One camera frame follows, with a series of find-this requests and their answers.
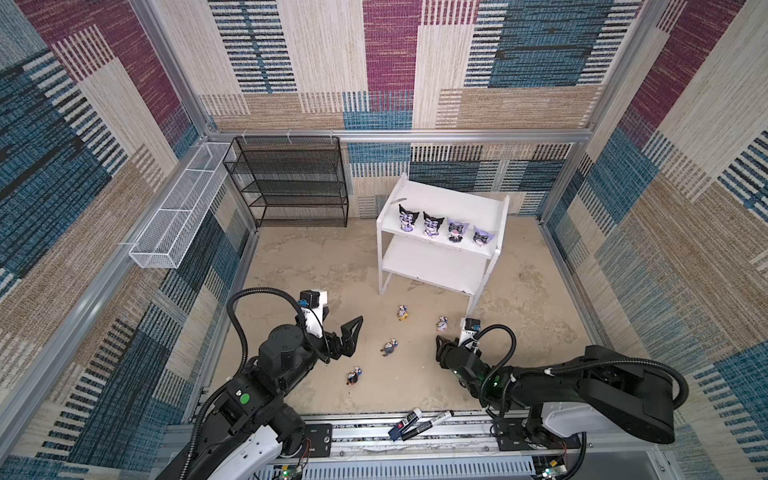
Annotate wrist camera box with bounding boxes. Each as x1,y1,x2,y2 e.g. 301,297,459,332
298,290,328,339
458,317,481,350

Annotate grey purple Kuromi figure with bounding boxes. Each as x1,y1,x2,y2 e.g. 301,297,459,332
380,338,398,357

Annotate striped purple Kuromi figure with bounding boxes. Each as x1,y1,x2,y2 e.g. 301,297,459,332
423,212,445,238

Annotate black white marker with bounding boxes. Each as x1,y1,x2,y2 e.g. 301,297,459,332
401,410,454,441

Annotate yellow Doraemon figure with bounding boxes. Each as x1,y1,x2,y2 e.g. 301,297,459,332
397,305,409,321

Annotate black marker blue label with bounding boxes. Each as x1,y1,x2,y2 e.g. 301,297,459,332
388,408,422,441

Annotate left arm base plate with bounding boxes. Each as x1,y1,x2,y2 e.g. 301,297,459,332
294,423,333,459

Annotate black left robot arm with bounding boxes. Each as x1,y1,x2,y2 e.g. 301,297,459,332
158,287,364,479

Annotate black wire mesh shelf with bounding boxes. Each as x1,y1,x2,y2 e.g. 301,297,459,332
223,136,349,228

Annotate white two-tier shelf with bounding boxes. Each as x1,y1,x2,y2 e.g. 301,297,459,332
376,173,510,316

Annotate purple hood Kuromi figure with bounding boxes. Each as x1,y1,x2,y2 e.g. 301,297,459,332
472,226,495,247

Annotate small white purple figure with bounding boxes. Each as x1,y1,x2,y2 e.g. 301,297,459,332
436,316,449,332

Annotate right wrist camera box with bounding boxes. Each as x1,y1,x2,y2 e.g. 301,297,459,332
458,317,481,350

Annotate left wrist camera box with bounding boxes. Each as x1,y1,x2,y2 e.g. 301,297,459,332
298,290,328,339

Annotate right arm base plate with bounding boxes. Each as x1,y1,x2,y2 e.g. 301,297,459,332
490,418,539,452

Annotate white wire mesh basket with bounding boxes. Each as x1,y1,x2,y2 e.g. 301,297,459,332
129,142,229,269

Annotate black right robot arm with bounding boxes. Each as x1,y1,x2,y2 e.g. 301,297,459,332
436,324,690,445

